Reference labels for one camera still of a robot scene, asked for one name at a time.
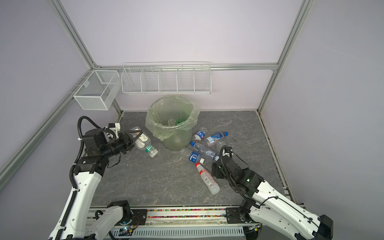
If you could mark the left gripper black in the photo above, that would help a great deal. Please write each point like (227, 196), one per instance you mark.
(129, 141)

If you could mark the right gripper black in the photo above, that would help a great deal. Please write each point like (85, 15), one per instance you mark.
(215, 168)

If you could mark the clear bottle red cap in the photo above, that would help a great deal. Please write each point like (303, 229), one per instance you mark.
(209, 181)

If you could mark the clear square bottle green label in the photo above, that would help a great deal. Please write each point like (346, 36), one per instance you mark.
(143, 142)

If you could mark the water bottle blue label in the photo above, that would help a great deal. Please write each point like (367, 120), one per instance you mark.
(219, 145)
(196, 158)

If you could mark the long clear bottle blue cap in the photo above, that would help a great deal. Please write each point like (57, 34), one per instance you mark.
(205, 151)

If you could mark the green soda bottle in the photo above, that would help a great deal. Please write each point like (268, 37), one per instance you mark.
(179, 120)

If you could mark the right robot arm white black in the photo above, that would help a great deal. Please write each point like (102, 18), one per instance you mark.
(265, 205)

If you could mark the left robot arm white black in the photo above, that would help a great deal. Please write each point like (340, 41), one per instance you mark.
(85, 175)

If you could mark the water bottle near bin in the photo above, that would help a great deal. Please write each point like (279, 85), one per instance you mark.
(199, 135)

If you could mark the mesh bin with green bag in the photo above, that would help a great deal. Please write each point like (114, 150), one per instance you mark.
(161, 117)

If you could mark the white mesh box basket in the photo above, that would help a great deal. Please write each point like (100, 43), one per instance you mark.
(99, 90)

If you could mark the blue cap bottle far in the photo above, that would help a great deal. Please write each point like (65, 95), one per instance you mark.
(211, 140)

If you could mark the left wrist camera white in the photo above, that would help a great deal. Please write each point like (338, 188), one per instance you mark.
(115, 127)

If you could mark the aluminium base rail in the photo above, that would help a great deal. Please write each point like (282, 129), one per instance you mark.
(172, 223)

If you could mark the white wire shelf basket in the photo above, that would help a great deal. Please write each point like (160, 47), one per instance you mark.
(167, 78)

